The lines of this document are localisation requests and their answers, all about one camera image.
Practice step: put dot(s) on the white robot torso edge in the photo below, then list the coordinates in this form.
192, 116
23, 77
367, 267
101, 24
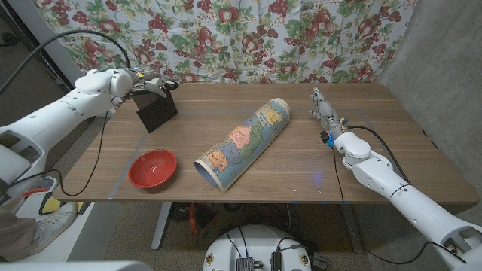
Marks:
75, 266

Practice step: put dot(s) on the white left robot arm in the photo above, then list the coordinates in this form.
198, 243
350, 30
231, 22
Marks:
56, 113

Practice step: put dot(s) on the red bowl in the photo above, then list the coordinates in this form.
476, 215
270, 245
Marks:
152, 169

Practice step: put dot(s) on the rolled colourful map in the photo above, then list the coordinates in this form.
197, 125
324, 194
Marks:
244, 143

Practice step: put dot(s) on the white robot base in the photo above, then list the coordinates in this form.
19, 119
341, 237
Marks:
260, 241

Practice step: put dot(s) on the white table leg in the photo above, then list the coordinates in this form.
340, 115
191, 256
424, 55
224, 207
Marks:
162, 226

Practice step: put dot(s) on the white sneaker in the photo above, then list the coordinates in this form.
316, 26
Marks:
52, 226

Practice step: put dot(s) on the floral fruit print backdrop cloth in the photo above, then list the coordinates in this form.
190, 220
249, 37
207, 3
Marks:
233, 56

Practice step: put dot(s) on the dark table leg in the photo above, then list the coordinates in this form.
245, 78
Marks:
354, 233

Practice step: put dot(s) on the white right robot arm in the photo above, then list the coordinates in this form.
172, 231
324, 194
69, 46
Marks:
414, 211

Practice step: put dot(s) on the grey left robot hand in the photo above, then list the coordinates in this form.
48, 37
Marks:
148, 81

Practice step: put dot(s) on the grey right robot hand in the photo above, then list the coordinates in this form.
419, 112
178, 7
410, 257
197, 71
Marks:
325, 111

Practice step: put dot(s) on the brown trouser leg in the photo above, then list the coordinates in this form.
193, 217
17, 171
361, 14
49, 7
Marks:
15, 237

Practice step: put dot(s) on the dark brown door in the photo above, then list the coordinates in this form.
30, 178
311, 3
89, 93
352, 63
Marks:
22, 75

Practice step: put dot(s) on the grey electronics box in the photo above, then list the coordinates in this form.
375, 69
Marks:
244, 264

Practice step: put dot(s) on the black electronics box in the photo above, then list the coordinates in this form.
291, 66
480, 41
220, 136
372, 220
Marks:
276, 261

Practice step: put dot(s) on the black fan under table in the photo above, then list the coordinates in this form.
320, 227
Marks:
179, 212

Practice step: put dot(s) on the white bin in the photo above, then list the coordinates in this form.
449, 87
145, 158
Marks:
37, 184

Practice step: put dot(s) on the yellow and black item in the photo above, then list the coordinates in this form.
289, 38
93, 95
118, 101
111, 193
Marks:
50, 205

